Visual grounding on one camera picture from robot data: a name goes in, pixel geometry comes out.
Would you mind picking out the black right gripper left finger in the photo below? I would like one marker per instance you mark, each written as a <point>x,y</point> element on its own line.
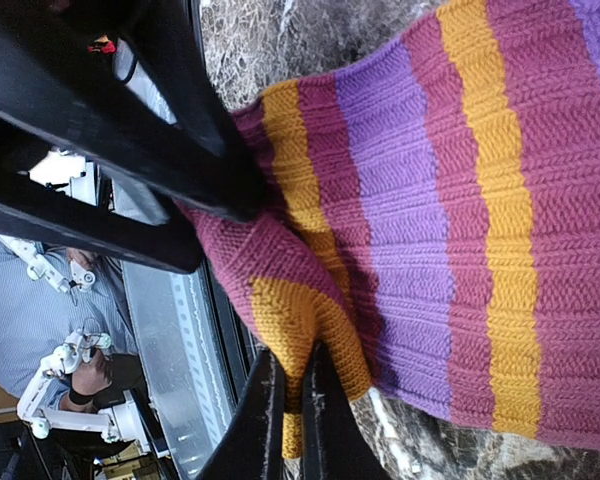
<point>251,449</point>

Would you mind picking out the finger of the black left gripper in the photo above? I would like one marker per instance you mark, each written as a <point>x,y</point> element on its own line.
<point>51,87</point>
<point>65,222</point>

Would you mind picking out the black front rail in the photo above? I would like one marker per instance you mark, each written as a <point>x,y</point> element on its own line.
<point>234,345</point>

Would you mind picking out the human operator in striped shirt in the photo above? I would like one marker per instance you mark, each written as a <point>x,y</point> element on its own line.
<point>35,319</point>

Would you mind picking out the purple maroon striped sock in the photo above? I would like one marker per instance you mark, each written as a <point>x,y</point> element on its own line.
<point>436,222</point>

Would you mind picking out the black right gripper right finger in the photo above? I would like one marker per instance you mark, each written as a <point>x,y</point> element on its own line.
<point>333,446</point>

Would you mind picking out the white slotted cable duct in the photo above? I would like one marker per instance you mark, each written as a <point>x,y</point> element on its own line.
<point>182,363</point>

